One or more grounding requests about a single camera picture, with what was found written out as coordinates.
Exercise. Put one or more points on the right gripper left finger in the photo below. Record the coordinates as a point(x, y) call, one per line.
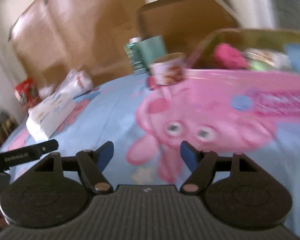
point(81, 173)

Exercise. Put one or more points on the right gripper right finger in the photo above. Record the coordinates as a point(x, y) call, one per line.
point(205, 165)

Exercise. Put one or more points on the pink knitted cloth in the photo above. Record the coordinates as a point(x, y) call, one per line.
point(227, 57)

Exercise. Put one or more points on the blue plastic case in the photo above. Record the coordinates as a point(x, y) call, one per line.
point(292, 50)

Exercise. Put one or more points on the light green cloth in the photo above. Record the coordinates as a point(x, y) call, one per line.
point(260, 66)

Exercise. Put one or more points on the large white tissue pack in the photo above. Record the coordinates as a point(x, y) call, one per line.
point(47, 116)

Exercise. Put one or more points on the red cereal box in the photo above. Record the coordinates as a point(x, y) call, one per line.
point(27, 94)

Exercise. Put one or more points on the blue pig print tablecloth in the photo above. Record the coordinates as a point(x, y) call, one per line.
point(146, 171)

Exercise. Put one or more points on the clear bag of cotton pads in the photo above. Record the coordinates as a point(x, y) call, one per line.
point(75, 84)

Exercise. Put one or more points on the pink white snack can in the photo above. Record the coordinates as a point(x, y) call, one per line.
point(168, 69)

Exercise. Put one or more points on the pink macaron biscuit tin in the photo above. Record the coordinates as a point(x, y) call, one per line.
point(273, 96)

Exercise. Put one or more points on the green drink carton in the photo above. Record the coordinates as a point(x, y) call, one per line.
point(135, 56)

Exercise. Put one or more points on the teal plastic cup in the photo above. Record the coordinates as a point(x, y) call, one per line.
point(151, 49)

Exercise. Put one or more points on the brown wood pattern sheet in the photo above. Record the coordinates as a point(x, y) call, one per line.
point(52, 37)

